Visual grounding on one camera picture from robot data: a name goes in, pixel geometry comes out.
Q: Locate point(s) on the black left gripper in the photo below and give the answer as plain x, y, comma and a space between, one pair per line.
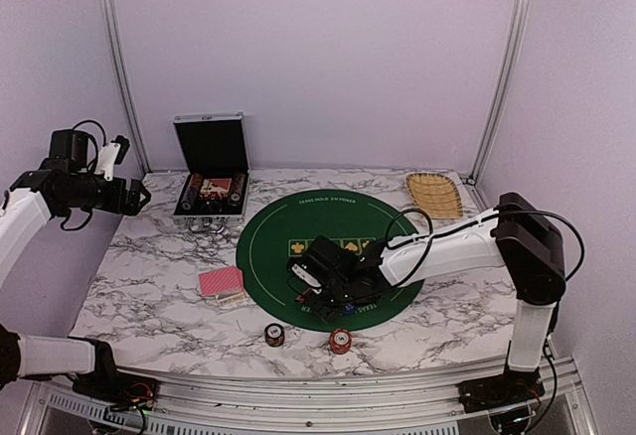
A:
130, 207

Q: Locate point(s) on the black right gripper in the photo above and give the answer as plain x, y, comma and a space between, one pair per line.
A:
326, 314

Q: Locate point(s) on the orange-red 5 chip stack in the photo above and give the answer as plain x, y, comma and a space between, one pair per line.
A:
340, 341

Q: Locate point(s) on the red-backed playing card deck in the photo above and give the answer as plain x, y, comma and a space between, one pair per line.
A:
222, 282

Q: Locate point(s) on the black triangular all-in button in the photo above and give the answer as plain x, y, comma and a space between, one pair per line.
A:
310, 299

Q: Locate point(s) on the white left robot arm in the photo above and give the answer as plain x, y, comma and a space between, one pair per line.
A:
78, 174

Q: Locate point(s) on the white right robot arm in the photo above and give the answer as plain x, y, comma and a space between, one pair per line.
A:
513, 235

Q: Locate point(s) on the green round poker mat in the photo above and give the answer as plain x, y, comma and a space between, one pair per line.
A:
285, 228

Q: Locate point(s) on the dark red 100 chip stack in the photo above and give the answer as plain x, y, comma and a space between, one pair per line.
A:
274, 335

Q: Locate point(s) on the blue-backed playing card deck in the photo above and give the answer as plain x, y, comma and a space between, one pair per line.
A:
226, 299

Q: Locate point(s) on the aluminium poker chip case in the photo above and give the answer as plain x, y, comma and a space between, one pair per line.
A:
215, 151

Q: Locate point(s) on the woven yellow bamboo tray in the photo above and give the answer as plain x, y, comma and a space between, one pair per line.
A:
436, 194

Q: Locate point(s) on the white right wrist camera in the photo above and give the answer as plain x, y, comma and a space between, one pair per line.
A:
303, 274

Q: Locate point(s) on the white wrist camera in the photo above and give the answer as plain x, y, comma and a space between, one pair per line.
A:
111, 155
303, 274

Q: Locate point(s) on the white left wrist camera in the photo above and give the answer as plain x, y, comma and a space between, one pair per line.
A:
111, 155

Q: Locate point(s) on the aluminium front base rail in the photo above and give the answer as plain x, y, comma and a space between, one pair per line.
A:
416, 402

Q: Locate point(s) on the left aluminium frame post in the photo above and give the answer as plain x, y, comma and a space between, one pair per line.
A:
115, 48

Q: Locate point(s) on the aluminium frame post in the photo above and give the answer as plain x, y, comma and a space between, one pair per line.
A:
115, 48
512, 50

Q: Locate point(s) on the right aluminium frame post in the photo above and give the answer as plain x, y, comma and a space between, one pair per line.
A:
512, 50

